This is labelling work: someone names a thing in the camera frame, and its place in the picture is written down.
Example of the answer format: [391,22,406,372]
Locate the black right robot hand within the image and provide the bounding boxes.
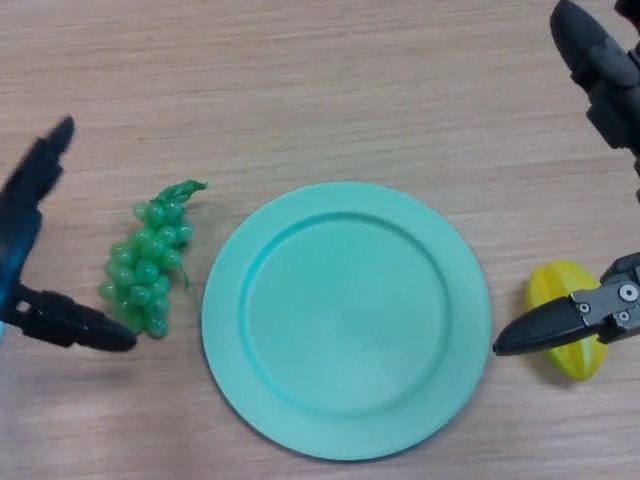
[492,0,640,357]

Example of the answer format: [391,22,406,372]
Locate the yellow starfruit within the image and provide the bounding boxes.
[524,259,612,384]

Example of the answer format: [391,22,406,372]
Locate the green grape bunch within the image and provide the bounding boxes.
[97,179,209,340]

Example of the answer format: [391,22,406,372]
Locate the green round plate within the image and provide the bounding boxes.
[201,181,492,447]

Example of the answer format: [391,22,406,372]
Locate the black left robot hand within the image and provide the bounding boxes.
[0,115,139,354]

